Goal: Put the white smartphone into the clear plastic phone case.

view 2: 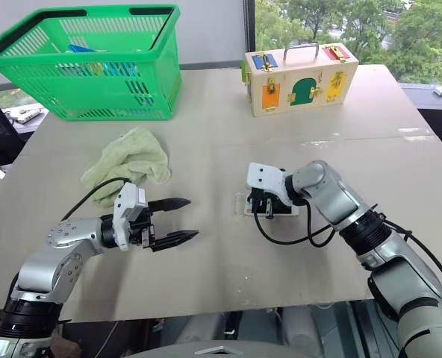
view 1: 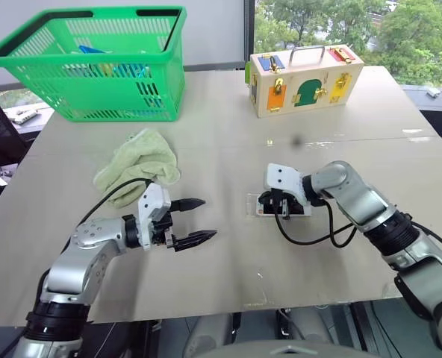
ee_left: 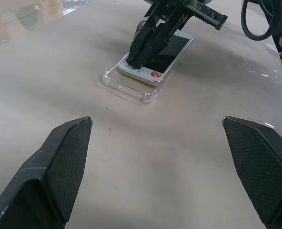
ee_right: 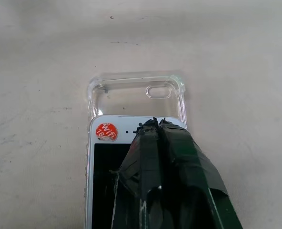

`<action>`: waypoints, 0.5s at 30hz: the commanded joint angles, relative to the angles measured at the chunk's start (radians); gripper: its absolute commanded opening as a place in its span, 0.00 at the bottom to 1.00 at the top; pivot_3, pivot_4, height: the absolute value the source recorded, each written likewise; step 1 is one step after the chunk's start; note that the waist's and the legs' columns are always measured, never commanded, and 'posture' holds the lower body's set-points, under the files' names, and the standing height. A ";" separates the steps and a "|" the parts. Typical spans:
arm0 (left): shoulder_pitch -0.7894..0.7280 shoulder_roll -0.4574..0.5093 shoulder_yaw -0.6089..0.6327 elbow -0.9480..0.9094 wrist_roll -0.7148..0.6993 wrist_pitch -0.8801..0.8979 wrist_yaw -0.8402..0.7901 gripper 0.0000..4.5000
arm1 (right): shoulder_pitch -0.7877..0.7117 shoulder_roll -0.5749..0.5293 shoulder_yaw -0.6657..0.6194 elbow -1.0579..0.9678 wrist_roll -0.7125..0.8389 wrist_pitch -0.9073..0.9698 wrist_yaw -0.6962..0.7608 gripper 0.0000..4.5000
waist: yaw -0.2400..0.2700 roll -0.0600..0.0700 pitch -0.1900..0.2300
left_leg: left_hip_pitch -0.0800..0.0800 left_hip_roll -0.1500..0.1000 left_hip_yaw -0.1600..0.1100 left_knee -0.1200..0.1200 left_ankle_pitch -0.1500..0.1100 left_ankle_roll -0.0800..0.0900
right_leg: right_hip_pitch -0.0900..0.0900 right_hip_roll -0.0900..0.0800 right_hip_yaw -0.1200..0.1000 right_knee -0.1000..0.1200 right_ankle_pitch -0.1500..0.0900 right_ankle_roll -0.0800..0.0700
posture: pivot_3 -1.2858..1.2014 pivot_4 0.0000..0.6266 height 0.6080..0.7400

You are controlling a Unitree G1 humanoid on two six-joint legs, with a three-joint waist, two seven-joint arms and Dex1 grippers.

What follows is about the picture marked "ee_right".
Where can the white smartphone with red sticker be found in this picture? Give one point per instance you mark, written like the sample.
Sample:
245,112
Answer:
103,167

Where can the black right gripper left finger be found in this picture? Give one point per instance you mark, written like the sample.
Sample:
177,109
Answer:
141,155

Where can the clear plastic phone case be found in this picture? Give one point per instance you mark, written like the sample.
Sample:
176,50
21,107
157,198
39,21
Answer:
126,100

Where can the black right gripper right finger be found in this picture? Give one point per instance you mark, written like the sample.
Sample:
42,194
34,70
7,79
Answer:
184,171

